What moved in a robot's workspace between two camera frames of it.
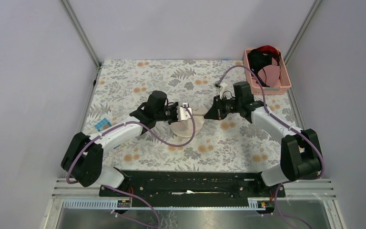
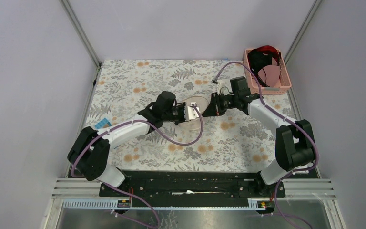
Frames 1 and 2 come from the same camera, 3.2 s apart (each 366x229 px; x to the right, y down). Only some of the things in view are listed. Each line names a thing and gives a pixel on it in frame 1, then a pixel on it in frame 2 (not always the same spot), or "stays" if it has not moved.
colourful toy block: x=103 y=124 stays
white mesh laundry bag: x=184 y=128 → x=202 y=104
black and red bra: x=265 y=61 stays
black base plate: x=193 y=184 stays
